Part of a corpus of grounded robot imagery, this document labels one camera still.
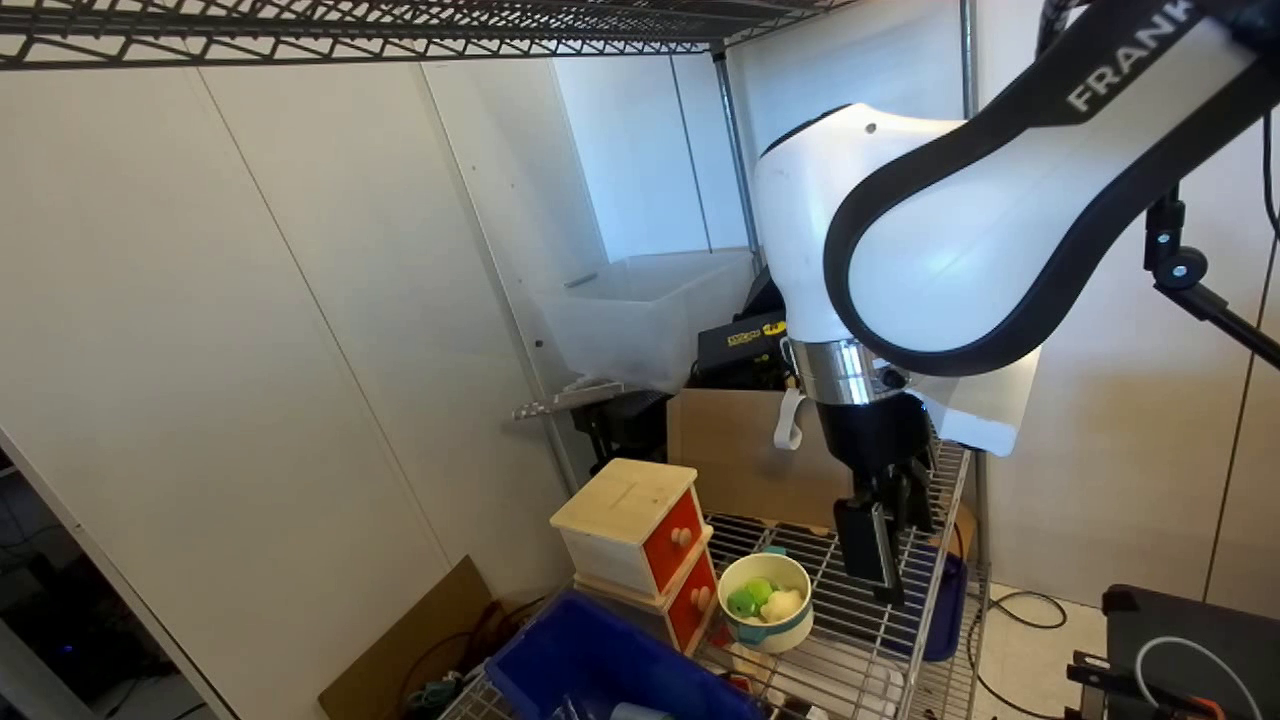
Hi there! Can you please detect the blue plastic crate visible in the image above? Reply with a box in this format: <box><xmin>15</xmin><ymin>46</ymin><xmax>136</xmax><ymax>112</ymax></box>
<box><xmin>482</xmin><ymin>593</ymin><xmax>774</xmax><ymax>720</ymax></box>

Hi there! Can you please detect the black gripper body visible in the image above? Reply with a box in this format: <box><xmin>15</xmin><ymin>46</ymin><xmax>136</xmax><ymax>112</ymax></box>
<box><xmin>811</xmin><ymin>391</ymin><xmax>939</xmax><ymax>532</ymax></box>

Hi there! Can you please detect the blue round container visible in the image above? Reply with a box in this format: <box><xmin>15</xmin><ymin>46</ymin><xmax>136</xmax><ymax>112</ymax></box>
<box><xmin>925</xmin><ymin>554</ymin><xmax>971</xmax><ymax>668</ymax></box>

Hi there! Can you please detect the black articulated camera stand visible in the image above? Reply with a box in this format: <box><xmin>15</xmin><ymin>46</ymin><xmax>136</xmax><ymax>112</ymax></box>
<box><xmin>1141</xmin><ymin>186</ymin><xmax>1280</xmax><ymax>372</ymax></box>

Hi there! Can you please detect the metal wire shelf rack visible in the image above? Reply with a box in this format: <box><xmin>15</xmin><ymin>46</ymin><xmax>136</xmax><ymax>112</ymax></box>
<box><xmin>0</xmin><ymin>0</ymin><xmax>998</xmax><ymax>720</ymax></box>

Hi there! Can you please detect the flat brown cardboard sheet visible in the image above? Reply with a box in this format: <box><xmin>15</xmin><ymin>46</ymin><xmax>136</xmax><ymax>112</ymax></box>
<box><xmin>315</xmin><ymin>556</ymin><xmax>505</xmax><ymax>720</ymax></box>

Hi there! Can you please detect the thin black floor cable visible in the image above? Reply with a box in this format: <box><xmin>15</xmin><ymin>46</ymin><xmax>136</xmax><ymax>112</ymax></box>
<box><xmin>965</xmin><ymin>586</ymin><xmax>1071</xmax><ymax>720</ymax></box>

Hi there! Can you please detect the white bowl with green rim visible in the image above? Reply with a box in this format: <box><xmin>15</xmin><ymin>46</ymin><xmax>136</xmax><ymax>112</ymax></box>
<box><xmin>717</xmin><ymin>549</ymin><xmax>821</xmax><ymax>656</ymax></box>

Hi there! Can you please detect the wooden box with red drawers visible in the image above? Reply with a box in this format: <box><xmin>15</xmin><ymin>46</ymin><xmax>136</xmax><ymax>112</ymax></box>
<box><xmin>549</xmin><ymin>458</ymin><xmax>724</xmax><ymax>656</ymax></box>

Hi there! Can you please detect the small green toy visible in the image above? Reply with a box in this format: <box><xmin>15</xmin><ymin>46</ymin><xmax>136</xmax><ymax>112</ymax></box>
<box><xmin>728</xmin><ymin>571</ymin><xmax>781</xmax><ymax>619</ymax></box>

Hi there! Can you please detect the black device with white ring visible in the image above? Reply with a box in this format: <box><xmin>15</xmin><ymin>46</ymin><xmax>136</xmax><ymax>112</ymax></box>
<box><xmin>1064</xmin><ymin>581</ymin><xmax>1280</xmax><ymax>720</ymax></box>

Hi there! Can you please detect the grey metal bracket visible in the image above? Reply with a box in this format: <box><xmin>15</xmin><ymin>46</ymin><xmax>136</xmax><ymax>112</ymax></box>
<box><xmin>502</xmin><ymin>377</ymin><xmax>633</xmax><ymax>434</ymax></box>

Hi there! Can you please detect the white cloth strap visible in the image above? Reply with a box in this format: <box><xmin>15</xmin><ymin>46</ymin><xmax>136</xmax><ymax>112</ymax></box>
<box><xmin>768</xmin><ymin>386</ymin><xmax>811</xmax><ymax>458</ymax></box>

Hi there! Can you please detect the black box with yellow print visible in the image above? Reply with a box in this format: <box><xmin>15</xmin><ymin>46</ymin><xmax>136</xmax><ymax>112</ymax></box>
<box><xmin>691</xmin><ymin>314</ymin><xmax>794</xmax><ymax>391</ymax></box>

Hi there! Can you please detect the brown cardboard box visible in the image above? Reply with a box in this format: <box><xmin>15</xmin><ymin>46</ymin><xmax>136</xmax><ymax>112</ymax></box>
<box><xmin>665</xmin><ymin>386</ymin><xmax>856</xmax><ymax>532</ymax></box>

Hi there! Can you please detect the white wrist mount plate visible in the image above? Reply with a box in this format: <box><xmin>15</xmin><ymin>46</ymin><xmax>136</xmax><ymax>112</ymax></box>
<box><xmin>915</xmin><ymin>354</ymin><xmax>1047</xmax><ymax>461</ymax></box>

